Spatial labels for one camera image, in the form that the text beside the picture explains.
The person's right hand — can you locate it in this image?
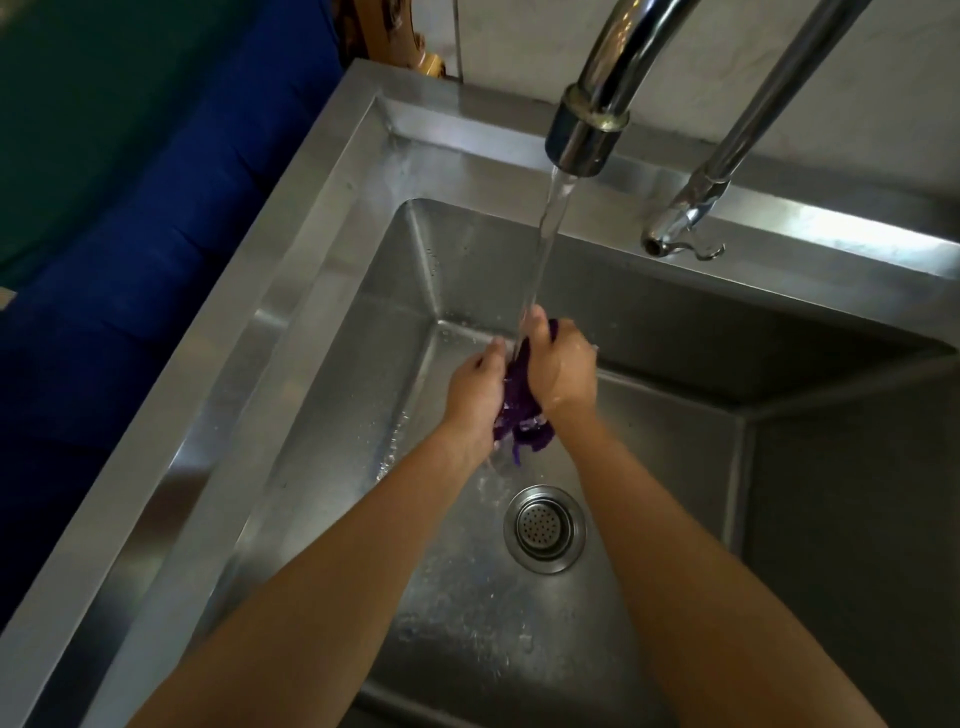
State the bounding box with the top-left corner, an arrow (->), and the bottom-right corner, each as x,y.
520,305 -> 600,422

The person's left hand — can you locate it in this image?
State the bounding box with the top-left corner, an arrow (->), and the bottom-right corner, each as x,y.
440,336 -> 509,459

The purple wet cloth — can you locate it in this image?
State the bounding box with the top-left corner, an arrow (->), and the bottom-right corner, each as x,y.
491,318 -> 561,468

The person's right forearm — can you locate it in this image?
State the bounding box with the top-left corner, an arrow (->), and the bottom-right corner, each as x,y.
551,401 -> 890,728

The person's left forearm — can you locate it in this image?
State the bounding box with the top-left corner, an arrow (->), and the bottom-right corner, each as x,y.
129,420 -> 496,728

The stainless steel sink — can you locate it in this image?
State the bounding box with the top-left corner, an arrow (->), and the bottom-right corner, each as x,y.
0,58 -> 960,728

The round metal drain strainer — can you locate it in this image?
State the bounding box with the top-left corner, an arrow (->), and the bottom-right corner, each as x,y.
503,484 -> 588,576

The chrome wide faucet spout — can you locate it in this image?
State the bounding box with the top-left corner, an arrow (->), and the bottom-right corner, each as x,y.
543,0 -> 702,178

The chrome thin faucet spout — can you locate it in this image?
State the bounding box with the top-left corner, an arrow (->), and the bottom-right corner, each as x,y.
639,0 -> 875,262

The golden brass object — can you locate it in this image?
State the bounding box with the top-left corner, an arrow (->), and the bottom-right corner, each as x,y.
405,28 -> 448,79

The blue tarp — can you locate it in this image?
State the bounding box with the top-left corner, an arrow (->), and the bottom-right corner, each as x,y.
0,0 -> 348,631

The green sheet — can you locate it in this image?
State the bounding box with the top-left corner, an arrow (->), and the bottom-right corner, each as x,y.
0,0 -> 260,290

